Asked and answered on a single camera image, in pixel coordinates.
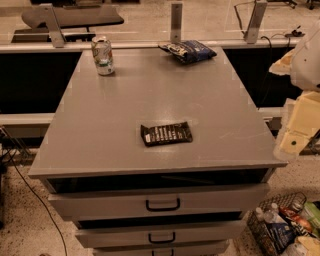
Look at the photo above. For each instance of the metal bracket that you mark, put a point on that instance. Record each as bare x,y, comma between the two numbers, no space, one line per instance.
251,35
176,21
55,25

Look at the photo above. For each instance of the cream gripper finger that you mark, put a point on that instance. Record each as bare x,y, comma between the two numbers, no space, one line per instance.
283,65
299,124

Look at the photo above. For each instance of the top grey drawer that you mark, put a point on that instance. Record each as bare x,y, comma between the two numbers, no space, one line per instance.
123,204

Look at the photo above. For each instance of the left metal bracket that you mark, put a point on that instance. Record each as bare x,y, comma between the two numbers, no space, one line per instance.
55,25

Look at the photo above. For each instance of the grey drawer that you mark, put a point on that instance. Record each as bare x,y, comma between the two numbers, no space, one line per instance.
123,204
183,233
200,249

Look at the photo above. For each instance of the bottom grey drawer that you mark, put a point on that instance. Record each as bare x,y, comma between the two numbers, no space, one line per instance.
200,249

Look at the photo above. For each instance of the middle metal bracket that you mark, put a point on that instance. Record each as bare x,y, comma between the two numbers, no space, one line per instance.
176,21

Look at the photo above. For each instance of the middle grey drawer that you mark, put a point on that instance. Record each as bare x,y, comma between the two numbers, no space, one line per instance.
183,233

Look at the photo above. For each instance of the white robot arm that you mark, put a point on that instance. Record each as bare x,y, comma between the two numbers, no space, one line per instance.
305,63

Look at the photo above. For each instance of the clear water bottle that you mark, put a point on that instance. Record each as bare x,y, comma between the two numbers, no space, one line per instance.
271,215

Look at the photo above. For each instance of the blue bag in basket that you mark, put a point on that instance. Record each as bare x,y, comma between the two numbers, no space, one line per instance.
281,234

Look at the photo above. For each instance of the grey drawer cabinet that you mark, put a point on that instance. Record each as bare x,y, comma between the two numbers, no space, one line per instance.
157,158

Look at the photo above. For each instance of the black snack bar wrapper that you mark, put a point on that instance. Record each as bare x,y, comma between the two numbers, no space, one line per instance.
166,134

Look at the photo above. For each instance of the blue chip bag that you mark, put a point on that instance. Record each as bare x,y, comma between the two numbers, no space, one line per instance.
188,52

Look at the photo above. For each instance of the red snack bag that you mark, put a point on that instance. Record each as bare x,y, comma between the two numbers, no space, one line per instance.
292,215

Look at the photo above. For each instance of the wire basket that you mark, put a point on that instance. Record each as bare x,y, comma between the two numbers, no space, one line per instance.
258,228

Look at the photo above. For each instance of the right metal bracket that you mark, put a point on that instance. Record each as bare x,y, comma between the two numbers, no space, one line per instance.
251,35

